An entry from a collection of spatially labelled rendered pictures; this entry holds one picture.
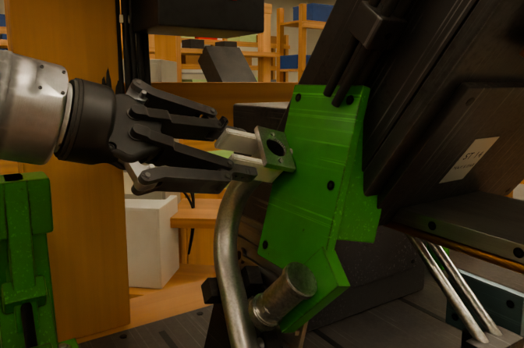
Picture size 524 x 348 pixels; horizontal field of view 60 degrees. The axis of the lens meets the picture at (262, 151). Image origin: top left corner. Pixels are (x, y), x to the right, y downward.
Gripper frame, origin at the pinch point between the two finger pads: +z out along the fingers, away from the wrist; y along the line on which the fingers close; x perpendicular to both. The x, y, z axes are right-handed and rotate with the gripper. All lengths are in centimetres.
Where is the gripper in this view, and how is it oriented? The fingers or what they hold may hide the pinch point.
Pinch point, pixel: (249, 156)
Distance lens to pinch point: 51.6
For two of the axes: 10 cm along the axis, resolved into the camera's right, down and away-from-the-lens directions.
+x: -5.3, 6.0, 6.0
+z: 8.2, 1.8, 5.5
